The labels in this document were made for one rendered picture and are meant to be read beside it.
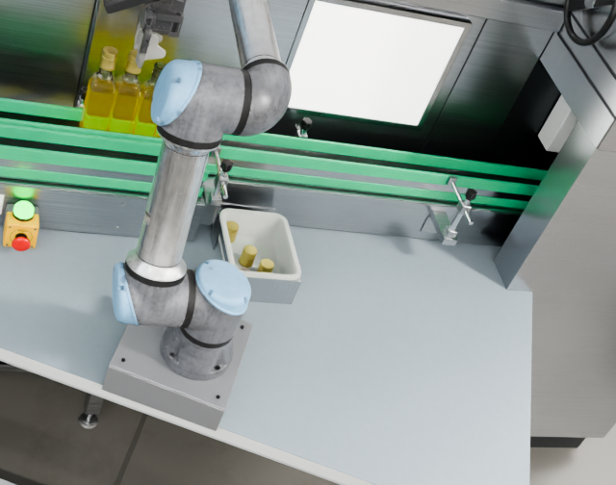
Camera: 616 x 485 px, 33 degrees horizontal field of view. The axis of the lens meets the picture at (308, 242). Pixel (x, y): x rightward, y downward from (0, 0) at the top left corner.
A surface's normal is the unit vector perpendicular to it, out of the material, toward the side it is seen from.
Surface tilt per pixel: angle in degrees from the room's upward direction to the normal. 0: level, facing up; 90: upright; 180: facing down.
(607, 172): 90
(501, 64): 90
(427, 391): 0
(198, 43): 90
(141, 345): 3
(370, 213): 90
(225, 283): 9
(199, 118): 80
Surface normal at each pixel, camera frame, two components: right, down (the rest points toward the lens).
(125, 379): -0.18, 0.61
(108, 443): 0.31, -0.71
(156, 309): 0.26, 0.54
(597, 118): -0.93, -0.09
